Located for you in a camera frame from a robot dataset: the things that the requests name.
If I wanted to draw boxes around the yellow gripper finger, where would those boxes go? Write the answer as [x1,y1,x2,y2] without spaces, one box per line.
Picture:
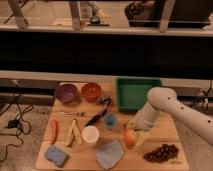
[126,119,135,130]
[136,131,148,146]

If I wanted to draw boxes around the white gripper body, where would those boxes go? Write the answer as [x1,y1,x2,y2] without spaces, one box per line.
[134,102,159,131]

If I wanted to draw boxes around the orange apple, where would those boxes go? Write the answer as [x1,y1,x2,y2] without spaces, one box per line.
[123,130,135,147]

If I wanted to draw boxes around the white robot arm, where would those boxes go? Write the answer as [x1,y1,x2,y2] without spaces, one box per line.
[127,87,213,146]

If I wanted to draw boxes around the blue metal cup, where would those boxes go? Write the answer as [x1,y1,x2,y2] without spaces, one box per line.
[103,113,117,130]

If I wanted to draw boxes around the white cup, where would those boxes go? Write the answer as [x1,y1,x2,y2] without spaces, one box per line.
[82,126,100,145]

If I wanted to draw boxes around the green plastic bin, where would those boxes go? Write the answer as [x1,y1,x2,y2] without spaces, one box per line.
[116,78,162,113]

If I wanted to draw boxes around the dark red grapes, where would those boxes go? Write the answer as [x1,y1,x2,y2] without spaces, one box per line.
[143,144,179,163]

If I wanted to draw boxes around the blue grey cloth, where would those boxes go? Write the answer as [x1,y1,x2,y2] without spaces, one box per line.
[96,140,124,169]

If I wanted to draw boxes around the wooden cutting board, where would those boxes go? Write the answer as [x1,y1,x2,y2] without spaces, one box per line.
[36,83,189,171]

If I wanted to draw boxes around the red bowl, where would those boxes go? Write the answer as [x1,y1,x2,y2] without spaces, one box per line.
[81,83,102,102]

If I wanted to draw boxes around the yellow banana peel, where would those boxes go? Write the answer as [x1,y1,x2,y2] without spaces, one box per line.
[65,119,83,147]

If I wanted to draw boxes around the silver fork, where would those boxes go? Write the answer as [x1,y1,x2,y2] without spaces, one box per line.
[60,112,86,117]

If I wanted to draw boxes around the purple bowl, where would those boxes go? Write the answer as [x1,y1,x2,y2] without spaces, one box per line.
[54,84,78,103]

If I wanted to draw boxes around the blue sponge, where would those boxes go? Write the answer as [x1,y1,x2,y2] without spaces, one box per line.
[44,145,69,168]

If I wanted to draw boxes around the black power adapter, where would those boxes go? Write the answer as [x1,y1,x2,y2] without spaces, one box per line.
[7,119,19,128]

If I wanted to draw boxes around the black handled kitchen tool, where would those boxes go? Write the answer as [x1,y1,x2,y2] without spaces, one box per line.
[86,96,112,126]

